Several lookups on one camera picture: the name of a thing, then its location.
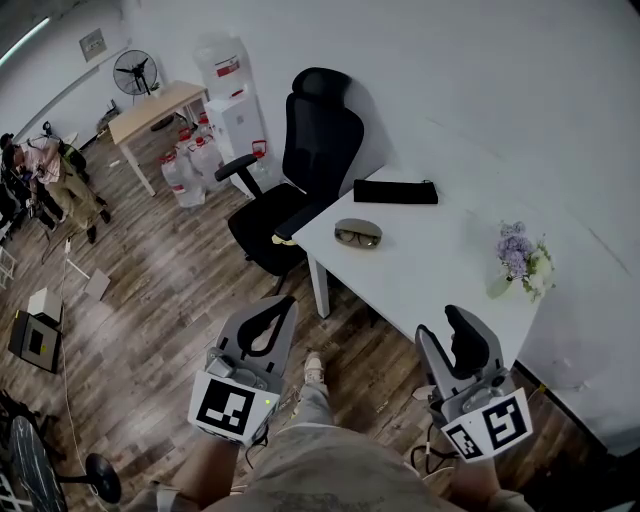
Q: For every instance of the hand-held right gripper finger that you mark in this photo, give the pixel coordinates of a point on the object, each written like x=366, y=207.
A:
x=472, y=345
x=434, y=365

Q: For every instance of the grey wall panel box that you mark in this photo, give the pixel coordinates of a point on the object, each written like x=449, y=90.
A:
x=93, y=45

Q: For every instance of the pale green vase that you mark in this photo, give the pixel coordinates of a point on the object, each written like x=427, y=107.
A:
x=499, y=287

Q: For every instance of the person's grey trouser leg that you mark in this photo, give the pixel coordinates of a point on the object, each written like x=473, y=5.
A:
x=315, y=405

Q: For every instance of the black fabric pouch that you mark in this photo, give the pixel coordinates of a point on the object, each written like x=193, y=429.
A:
x=395, y=192

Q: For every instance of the light wooden table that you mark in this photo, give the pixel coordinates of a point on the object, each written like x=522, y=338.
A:
x=150, y=107

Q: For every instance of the white box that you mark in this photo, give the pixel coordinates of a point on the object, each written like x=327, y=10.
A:
x=44, y=302

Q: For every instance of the ceiling light tube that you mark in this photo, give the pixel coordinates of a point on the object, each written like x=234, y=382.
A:
x=22, y=42

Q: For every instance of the beige glasses case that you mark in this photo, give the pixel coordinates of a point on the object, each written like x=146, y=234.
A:
x=358, y=226

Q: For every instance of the person's beige shirt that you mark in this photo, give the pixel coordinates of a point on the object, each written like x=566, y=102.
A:
x=330, y=470

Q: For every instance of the grey flat board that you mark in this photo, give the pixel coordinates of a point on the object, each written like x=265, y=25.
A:
x=97, y=284

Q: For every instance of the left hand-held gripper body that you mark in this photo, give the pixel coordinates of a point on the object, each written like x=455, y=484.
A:
x=222, y=407

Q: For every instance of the person's left forearm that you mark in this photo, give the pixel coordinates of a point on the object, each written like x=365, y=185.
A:
x=212, y=470

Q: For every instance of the small potted plant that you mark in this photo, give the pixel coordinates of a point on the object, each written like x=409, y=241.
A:
x=155, y=90

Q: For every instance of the large clear water bottle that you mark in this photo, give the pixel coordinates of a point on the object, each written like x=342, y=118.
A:
x=220, y=65

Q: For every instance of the black standing fan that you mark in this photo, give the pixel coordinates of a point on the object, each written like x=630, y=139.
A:
x=134, y=72

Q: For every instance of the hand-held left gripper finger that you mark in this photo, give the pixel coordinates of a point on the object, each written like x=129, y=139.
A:
x=286, y=340
x=231, y=330

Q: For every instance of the black stand with round base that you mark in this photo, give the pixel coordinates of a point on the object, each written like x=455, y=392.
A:
x=102, y=477

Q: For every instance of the person's beige shoe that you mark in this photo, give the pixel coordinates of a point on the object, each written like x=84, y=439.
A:
x=314, y=367

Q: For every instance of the dark marbled panel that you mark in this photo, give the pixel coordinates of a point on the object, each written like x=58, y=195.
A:
x=30, y=465

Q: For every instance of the yellow cloth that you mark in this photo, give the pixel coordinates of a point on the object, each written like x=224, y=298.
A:
x=282, y=240

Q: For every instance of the clear water jug red cap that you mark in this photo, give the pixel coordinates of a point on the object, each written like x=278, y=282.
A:
x=184, y=139
x=182, y=182
x=206, y=160
x=205, y=125
x=261, y=162

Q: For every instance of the black box with grey door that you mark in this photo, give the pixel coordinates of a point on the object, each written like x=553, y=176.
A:
x=35, y=342

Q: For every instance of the white table leg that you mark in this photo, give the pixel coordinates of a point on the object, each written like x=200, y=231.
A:
x=320, y=287

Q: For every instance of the person's right forearm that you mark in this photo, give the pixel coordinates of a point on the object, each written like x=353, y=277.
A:
x=475, y=482

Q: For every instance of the black-framed eyeglasses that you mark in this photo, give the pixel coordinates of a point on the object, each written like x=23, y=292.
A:
x=357, y=237

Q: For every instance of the black office chair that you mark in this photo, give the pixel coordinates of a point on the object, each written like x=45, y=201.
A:
x=320, y=145

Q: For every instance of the white water dispenser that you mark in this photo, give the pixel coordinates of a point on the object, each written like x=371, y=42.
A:
x=237, y=127

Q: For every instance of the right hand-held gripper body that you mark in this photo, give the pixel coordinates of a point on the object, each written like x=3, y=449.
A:
x=492, y=420

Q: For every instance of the purple and white flower bouquet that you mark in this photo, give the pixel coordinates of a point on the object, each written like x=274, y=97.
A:
x=517, y=250

